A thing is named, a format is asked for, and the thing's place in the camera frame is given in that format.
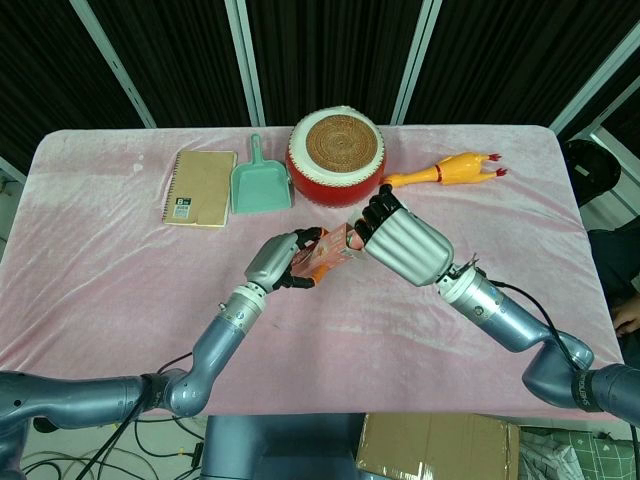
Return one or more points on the red drum with white head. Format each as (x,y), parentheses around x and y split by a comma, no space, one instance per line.
(325,187)

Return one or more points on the teal plastic dustpan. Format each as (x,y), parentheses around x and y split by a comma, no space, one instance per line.
(260,192)

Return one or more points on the green checked fabric bag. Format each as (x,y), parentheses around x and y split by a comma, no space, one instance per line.
(575,452)

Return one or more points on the pink plush tablecloth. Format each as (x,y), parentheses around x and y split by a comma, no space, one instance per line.
(125,280)

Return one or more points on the pink white small box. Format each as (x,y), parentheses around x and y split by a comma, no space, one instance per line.
(332,250)

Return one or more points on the black chair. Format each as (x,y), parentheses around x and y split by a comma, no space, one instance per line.
(590,172)

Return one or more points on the blue-grey robot torso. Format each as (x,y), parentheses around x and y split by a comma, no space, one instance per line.
(280,450)

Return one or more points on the round woven rattan coaster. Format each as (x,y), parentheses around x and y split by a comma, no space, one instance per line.
(341,141)

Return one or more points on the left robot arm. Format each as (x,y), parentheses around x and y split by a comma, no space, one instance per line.
(215,345)

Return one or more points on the person in dark clothes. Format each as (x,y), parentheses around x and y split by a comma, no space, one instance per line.
(617,260)

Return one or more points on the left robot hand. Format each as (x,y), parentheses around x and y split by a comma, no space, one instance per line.
(272,260)

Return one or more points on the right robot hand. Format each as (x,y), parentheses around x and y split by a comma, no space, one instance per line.
(410,245)

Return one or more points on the yellow rubber chicken toy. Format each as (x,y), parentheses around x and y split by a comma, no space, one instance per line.
(460,167)

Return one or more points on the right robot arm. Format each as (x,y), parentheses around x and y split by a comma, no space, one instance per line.
(520,325)

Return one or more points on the brown cardboard box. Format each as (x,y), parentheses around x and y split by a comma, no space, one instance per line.
(435,445)

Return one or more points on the pale metal frame post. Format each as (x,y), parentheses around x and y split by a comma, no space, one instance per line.
(115,65)
(595,80)
(415,65)
(247,60)

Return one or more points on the black plug connector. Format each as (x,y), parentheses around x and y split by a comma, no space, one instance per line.
(197,455)

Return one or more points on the brown spiral notebook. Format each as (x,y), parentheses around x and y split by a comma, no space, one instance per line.
(202,187)

